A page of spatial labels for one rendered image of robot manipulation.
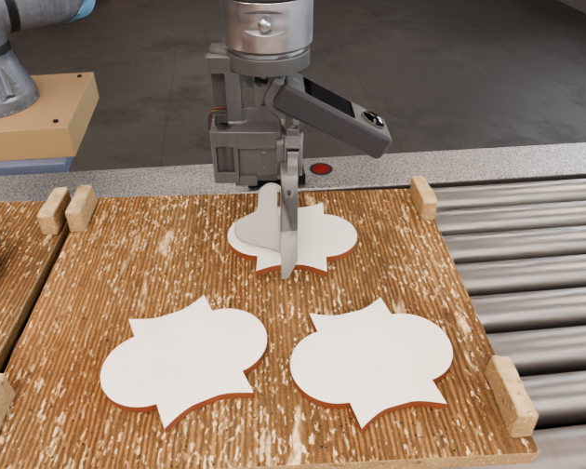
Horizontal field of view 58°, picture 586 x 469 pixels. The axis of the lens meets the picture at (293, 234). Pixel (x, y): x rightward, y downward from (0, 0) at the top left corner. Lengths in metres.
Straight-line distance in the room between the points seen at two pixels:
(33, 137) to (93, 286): 0.42
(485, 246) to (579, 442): 0.24
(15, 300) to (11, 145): 0.42
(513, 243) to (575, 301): 0.10
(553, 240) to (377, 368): 0.31
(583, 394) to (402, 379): 0.16
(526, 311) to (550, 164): 0.31
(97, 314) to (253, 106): 0.24
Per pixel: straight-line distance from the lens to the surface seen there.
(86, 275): 0.56
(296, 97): 0.46
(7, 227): 0.67
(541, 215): 0.71
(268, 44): 0.43
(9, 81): 0.99
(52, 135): 0.91
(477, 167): 0.78
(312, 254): 0.54
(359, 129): 0.48
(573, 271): 0.63
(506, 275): 0.60
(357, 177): 0.72
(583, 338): 0.56
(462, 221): 0.66
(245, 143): 0.47
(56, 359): 0.49
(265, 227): 0.49
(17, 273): 0.60
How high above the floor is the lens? 1.29
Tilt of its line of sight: 38 degrees down
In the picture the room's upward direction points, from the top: straight up
